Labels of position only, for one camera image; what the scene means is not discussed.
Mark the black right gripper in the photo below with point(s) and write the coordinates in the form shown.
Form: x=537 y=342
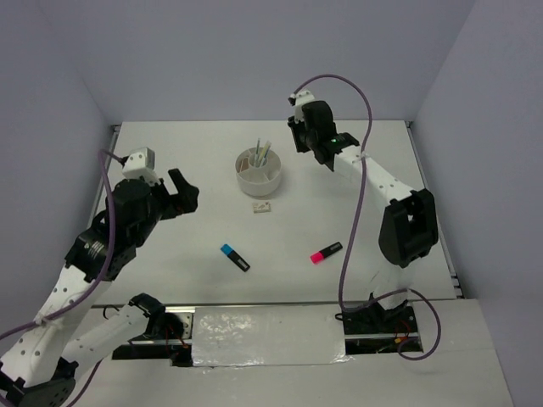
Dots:
x=296 y=129

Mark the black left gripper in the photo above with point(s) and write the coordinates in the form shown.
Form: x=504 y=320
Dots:
x=186 y=200

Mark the yellow highlighter pen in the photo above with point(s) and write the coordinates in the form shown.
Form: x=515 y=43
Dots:
x=266 y=152

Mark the blue ballpoint pen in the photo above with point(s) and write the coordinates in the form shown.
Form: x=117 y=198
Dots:
x=263 y=153

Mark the green pen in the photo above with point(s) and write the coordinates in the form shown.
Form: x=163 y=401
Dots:
x=257 y=151

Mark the blue capped black highlighter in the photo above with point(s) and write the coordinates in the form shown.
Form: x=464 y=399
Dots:
x=235 y=257

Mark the white boxed eraser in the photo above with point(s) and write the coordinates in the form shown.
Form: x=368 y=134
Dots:
x=261 y=207

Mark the pink capped black highlighter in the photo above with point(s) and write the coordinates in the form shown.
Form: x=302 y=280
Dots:
x=326 y=252

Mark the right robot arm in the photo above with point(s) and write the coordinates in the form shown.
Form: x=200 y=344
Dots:
x=406 y=216

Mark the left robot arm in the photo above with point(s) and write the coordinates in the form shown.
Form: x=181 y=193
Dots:
x=43 y=366

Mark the white round divided organizer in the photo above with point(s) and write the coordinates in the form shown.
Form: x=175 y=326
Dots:
x=259 y=181

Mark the silver foil covered plate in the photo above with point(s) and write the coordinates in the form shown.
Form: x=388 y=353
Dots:
x=267 y=336

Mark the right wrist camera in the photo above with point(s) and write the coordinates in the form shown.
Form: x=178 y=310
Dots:
x=297 y=100

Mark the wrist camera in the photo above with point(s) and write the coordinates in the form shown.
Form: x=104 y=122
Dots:
x=297 y=100
x=139 y=165

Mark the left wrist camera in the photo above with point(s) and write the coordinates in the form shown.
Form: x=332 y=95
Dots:
x=139 y=165

